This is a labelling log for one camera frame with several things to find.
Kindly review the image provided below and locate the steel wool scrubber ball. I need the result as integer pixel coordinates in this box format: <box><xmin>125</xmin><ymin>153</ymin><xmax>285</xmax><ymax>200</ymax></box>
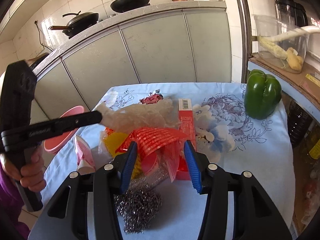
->
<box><xmin>114</xmin><ymin>187</ymin><xmax>162</xmax><ymax>234</ymax></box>

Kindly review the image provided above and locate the red mesh plastic wrapper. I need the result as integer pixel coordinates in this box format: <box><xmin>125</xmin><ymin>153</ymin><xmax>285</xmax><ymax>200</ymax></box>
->
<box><xmin>116</xmin><ymin>127</ymin><xmax>190</xmax><ymax>181</ymax></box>

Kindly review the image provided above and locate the red white toothpaste box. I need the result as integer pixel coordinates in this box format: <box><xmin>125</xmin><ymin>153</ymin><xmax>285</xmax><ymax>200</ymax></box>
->
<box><xmin>176</xmin><ymin>99</ymin><xmax>196</xmax><ymax>180</ymax></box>

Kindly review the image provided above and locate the translucent bubble wrap piece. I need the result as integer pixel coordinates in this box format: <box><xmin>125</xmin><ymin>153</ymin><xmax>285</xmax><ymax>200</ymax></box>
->
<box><xmin>96</xmin><ymin>99</ymin><xmax>180</xmax><ymax>134</ymax></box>

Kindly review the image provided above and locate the red foil wrapper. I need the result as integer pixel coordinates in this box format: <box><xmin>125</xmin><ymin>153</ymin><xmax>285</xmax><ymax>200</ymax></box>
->
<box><xmin>139</xmin><ymin>89</ymin><xmax>164</xmax><ymax>105</ymax></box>

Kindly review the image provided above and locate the clear bag with orange tie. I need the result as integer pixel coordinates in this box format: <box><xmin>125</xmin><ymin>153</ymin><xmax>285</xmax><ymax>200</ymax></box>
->
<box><xmin>98</xmin><ymin>127</ymin><xmax>116</xmax><ymax>166</ymax></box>

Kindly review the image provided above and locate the silver glitter scouring pad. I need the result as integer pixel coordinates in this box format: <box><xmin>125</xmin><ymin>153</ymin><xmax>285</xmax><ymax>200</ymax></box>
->
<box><xmin>129</xmin><ymin>165</ymin><xmax>169</xmax><ymax>190</ymax></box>

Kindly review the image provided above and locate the purple sleeve forearm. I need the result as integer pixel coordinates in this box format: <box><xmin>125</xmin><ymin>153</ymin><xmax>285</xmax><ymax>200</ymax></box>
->
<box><xmin>1</xmin><ymin>167</ymin><xmax>30</xmax><ymax>239</ymax></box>

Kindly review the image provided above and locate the pink plastic trash bucket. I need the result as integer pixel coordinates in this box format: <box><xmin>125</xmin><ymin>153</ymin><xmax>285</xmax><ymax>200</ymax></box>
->
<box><xmin>43</xmin><ymin>105</ymin><xmax>86</xmax><ymax>154</ymax></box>

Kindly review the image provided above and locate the grey kitchen cabinet counter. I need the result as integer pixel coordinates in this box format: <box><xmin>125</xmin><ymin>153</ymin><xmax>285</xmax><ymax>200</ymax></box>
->
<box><xmin>31</xmin><ymin>1</ymin><xmax>232</xmax><ymax>123</ymax></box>

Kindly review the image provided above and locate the person's left hand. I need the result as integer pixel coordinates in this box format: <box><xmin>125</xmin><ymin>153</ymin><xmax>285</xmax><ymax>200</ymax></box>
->
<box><xmin>1</xmin><ymin>145</ymin><xmax>46</xmax><ymax>192</ymax></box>

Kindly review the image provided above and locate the green bell pepper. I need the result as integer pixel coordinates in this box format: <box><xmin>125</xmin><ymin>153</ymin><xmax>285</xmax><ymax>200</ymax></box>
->
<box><xmin>244</xmin><ymin>69</ymin><xmax>282</xmax><ymax>120</ymax></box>

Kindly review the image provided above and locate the black wok with lid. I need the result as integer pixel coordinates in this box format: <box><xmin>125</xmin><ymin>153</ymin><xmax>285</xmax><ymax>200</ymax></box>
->
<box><xmin>48</xmin><ymin>11</ymin><xmax>99</xmax><ymax>39</ymax></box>

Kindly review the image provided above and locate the ginger root piece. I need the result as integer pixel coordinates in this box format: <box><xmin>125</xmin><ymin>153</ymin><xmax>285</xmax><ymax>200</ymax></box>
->
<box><xmin>286</xmin><ymin>47</ymin><xmax>303</xmax><ymax>73</ymax></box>

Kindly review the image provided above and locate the corn cob in husk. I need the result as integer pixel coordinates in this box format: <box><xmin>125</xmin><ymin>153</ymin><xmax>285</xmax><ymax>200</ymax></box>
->
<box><xmin>257</xmin><ymin>36</ymin><xmax>287</xmax><ymax>60</ymax></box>

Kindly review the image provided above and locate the clear plastic vegetable container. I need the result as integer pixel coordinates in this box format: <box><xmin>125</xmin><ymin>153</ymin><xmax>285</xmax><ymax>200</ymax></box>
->
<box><xmin>254</xmin><ymin>15</ymin><xmax>310</xmax><ymax>74</ymax></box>

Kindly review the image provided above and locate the white daikon radish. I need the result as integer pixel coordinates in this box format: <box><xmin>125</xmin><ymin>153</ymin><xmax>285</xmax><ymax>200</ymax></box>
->
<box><xmin>267</xmin><ymin>25</ymin><xmax>320</xmax><ymax>42</ymax></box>

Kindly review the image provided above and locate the metal shelf rack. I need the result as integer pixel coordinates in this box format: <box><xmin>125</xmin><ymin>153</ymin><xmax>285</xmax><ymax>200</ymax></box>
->
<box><xmin>231</xmin><ymin>0</ymin><xmax>320</xmax><ymax>235</ymax></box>

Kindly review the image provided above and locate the black wooden-handled frying pan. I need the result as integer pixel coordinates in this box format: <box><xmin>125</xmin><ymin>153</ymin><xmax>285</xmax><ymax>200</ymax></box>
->
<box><xmin>110</xmin><ymin>0</ymin><xmax>150</xmax><ymax>13</ymax></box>

